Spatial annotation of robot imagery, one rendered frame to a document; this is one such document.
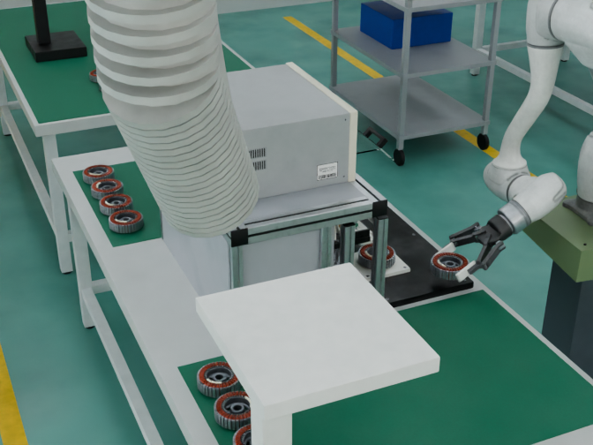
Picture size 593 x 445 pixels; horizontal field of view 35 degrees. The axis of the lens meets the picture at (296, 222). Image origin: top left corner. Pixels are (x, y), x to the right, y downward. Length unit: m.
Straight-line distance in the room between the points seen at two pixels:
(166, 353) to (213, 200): 1.20
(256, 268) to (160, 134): 1.22
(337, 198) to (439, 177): 2.79
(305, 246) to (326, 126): 0.32
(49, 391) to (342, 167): 1.64
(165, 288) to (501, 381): 1.01
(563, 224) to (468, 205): 1.97
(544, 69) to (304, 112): 0.67
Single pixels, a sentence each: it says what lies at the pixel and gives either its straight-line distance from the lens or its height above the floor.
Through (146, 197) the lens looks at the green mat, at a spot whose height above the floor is 0.75.
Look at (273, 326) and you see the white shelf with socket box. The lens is 1.81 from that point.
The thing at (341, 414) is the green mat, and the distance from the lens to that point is 2.32.
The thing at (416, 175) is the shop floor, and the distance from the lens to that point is 5.24.
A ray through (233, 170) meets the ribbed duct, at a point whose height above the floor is 1.66.
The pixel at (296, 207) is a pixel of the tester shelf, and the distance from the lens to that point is 2.43.
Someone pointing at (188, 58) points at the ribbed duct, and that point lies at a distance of 1.18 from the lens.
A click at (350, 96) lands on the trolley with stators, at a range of 5.80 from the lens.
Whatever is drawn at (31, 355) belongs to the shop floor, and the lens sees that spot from 3.90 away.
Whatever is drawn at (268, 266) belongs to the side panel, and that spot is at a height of 0.98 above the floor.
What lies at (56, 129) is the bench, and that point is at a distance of 4.04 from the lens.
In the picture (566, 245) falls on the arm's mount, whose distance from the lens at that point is 2.94.
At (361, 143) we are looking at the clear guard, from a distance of 2.94.
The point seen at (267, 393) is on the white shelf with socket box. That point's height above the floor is 1.20.
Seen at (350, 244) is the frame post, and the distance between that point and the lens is 2.52.
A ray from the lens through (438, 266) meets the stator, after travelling 2.74.
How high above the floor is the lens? 2.24
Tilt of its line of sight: 28 degrees down
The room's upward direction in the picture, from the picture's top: straight up
